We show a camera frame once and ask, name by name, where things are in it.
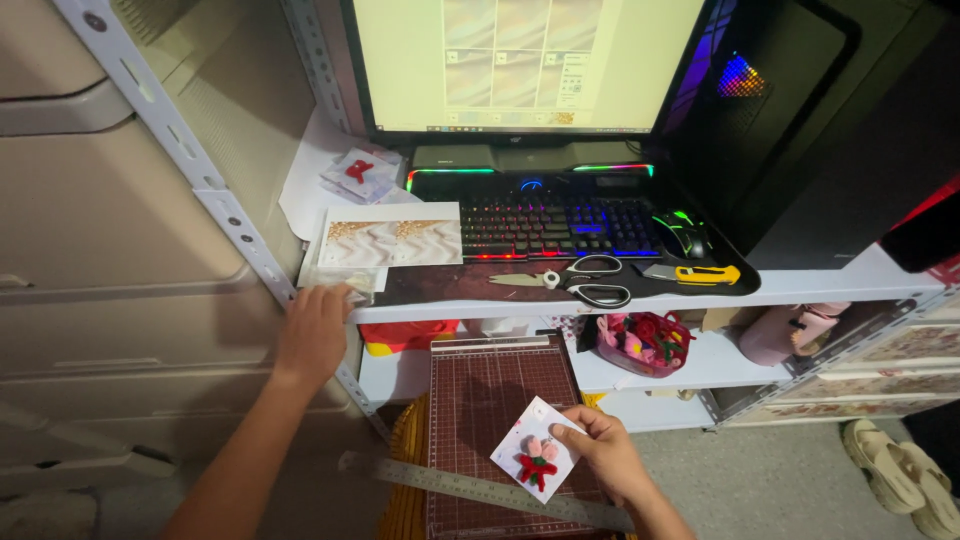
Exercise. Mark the white metal shelf rack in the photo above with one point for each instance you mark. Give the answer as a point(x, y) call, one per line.
point(225, 210)

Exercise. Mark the pink bottle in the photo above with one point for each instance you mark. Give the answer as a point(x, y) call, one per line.
point(780, 334)

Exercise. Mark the floral print drawer unit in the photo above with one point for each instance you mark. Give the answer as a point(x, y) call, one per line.
point(877, 375)

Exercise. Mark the pink and red knitted ornament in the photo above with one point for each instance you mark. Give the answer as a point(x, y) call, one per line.
point(537, 466)

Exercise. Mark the beige wave print sheet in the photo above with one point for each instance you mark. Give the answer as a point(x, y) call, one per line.
point(390, 236)

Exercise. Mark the stack of clear plastic sleeves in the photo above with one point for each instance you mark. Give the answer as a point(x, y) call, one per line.
point(367, 279)

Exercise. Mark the black computer monitor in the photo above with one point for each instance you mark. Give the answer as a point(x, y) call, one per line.
point(525, 67)

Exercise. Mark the black and white scissors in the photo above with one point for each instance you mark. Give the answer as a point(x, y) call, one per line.
point(592, 281)

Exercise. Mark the black computer tower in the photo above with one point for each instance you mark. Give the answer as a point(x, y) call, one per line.
point(817, 135)

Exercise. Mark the white backing card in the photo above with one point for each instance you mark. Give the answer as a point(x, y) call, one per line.
point(525, 427)

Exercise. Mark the steel ruler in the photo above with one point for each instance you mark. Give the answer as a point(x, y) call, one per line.
point(450, 484)

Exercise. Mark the stack of packed cards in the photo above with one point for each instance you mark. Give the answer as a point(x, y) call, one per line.
point(379, 176)

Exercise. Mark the black lit computer mouse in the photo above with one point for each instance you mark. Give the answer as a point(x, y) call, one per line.
point(684, 234)

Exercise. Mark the white paper sheet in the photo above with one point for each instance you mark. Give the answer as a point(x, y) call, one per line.
point(311, 172)

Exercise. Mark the clear bag of knitted ornaments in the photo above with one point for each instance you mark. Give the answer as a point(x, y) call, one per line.
point(645, 345)

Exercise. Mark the yellow utility knife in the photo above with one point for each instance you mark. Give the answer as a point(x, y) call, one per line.
point(705, 274)

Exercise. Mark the person's left hand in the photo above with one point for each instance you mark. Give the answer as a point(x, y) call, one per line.
point(311, 337)

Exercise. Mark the person's right hand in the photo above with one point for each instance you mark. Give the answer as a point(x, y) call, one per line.
point(611, 461)

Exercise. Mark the black lit soundbar speaker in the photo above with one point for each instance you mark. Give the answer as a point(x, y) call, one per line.
point(525, 161)

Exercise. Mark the person's left fingers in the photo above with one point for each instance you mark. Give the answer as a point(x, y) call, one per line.
point(326, 294)

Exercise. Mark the beige copier machine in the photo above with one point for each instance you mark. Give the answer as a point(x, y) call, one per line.
point(97, 285)

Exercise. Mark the red and yellow bag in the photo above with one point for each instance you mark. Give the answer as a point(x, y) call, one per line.
point(409, 334)

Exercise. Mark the black backlit keyboard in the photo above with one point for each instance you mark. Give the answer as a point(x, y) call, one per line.
point(555, 225)

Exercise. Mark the red grid paper trimmer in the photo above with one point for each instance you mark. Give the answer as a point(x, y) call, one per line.
point(480, 405)

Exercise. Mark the red knitted bow ornament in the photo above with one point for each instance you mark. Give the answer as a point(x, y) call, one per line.
point(358, 170)

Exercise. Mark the beige sandal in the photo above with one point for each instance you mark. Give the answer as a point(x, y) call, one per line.
point(937, 495)
point(881, 465)

